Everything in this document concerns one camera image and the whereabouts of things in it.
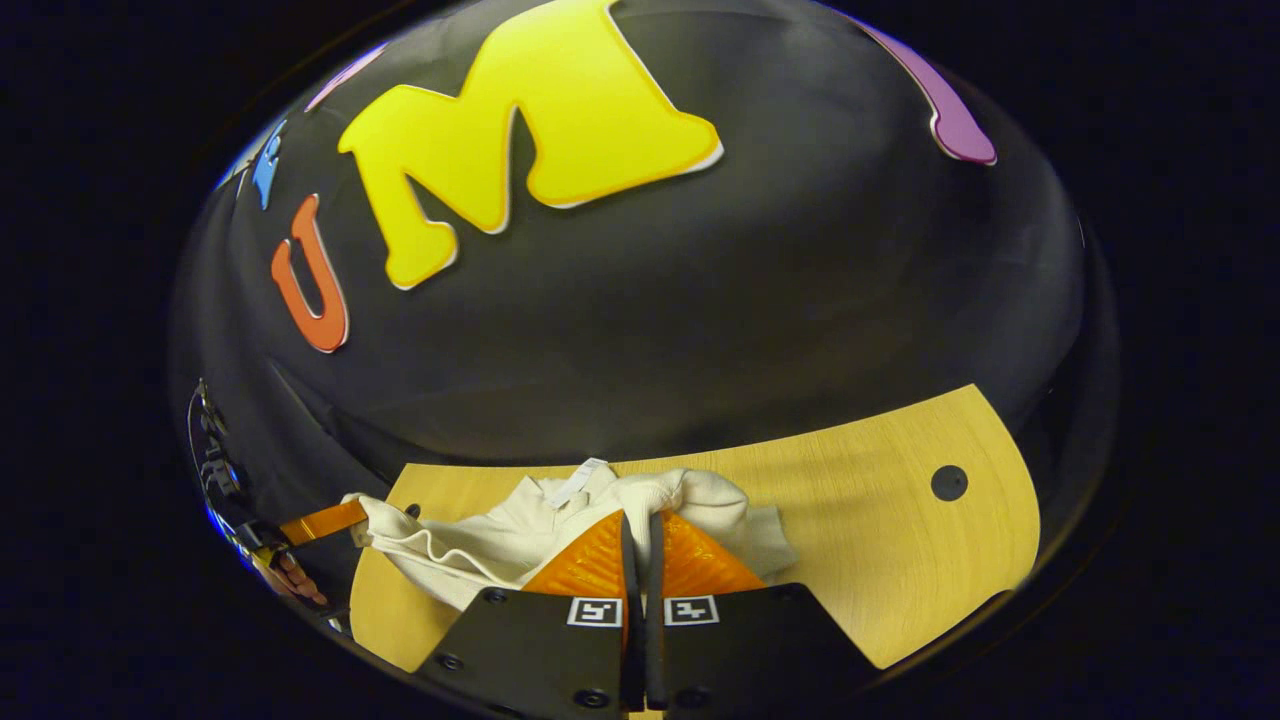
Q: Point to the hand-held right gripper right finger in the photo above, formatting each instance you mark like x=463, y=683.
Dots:
x=655, y=600

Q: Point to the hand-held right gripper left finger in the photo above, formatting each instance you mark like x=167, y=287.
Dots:
x=628, y=600

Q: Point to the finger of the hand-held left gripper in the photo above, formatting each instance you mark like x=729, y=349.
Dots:
x=325, y=520

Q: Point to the cream knit sweater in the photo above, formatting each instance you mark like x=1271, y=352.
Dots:
x=470, y=545

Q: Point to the black backdrop cloth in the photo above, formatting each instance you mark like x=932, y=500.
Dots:
x=700, y=330

